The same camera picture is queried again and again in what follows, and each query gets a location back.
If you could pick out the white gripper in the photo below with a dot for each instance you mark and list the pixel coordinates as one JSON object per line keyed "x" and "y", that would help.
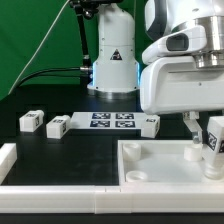
{"x": 171, "y": 82}

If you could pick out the white square tabletop part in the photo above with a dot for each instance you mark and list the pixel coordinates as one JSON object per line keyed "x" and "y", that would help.
{"x": 162, "y": 162}

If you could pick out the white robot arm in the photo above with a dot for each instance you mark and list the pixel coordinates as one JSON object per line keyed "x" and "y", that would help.
{"x": 115, "y": 72}

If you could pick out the white marker base plate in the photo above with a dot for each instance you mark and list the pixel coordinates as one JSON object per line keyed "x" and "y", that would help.
{"x": 108, "y": 120}

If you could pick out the black camera pole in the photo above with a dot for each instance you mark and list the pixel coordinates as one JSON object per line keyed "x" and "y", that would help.
{"x": 84, "y": 9}

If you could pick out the white left fence rail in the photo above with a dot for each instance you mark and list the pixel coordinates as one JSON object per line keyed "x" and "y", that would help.
{"x": 8, "y": 156}

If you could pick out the white fence rail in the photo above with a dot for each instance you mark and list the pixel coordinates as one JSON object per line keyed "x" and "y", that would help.
{"x": 100, "y": 200}
{"x": 8, "y": 156}

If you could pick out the white front fence rail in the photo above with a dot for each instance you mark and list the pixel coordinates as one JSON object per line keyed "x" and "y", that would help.
{"x": 100, "y": 200}

